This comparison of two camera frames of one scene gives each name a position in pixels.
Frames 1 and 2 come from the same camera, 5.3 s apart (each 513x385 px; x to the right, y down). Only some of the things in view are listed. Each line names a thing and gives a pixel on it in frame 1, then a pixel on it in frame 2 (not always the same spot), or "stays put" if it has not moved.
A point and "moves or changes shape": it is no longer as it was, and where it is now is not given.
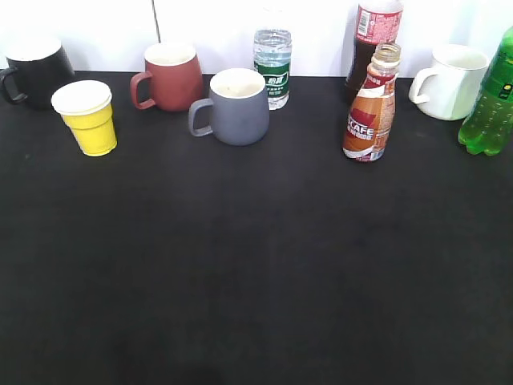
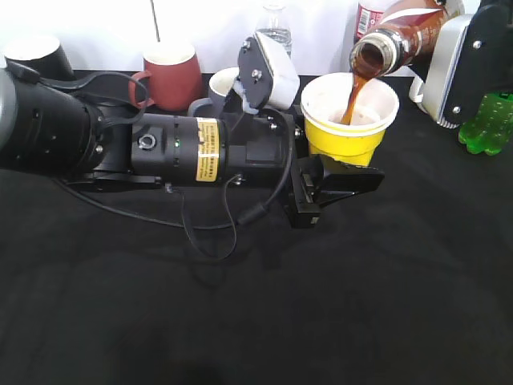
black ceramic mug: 37,65 stays put
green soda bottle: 489,127 stays put
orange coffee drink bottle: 370,114 → 405,30
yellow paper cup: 85,107 moves or changes shape
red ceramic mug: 175,78 stays put
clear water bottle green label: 272,56 → 277,30
